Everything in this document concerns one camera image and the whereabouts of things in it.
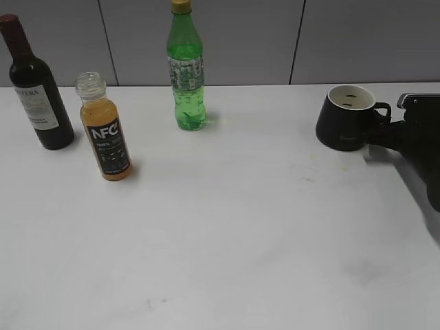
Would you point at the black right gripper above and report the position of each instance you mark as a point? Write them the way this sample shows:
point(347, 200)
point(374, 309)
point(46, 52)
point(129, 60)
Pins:
point(418, 143)

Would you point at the black mug white interior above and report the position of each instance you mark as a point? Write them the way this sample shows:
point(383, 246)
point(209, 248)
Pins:
point(346, 114)

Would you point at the NFC orange juice bottle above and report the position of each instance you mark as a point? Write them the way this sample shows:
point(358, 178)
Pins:
point(100, 119)

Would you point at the green plastic soda bottle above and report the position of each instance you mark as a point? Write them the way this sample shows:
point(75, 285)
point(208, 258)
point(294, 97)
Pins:
point(186, 68)

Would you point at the dark red wine bottle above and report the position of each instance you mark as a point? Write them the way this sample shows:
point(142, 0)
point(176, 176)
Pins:
point(36, 88)

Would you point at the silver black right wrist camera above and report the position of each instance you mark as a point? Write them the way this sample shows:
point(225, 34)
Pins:
point(419, 106)

